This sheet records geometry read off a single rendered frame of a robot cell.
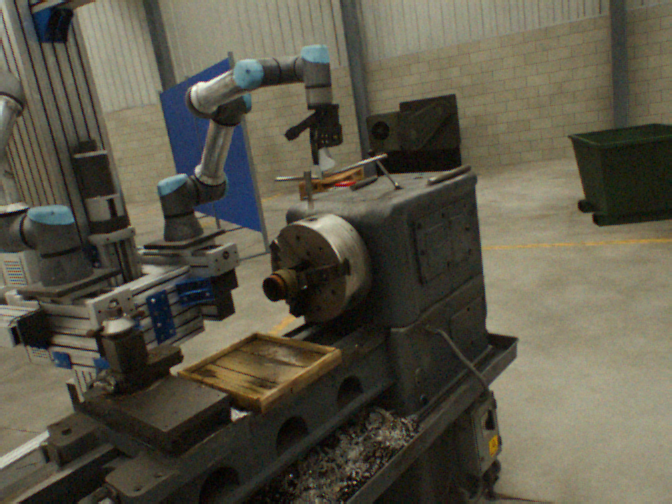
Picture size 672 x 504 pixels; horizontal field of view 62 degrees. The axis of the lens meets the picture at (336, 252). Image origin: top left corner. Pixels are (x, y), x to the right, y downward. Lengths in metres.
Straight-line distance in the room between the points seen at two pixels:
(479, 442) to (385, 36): 10.59
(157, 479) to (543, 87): 10.79
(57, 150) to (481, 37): 10.14
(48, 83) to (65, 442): 1.18
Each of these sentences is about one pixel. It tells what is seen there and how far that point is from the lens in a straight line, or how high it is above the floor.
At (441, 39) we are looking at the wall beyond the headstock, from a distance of 11.80.
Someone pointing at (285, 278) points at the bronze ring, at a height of 1.11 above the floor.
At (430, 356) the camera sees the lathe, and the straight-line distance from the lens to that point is 1.90.
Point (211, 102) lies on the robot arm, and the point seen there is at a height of 1.62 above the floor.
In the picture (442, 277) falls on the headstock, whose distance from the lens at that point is 1.92.
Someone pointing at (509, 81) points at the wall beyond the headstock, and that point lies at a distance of 11.54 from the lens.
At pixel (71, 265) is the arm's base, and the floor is 1.21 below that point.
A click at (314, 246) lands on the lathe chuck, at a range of 1.62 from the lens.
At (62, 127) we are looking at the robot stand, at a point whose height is 1.63.
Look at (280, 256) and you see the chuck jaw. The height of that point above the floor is 1.15.
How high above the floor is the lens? 1.54
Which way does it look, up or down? 14 degrees down
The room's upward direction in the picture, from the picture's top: 9 degrees counter-clockwise
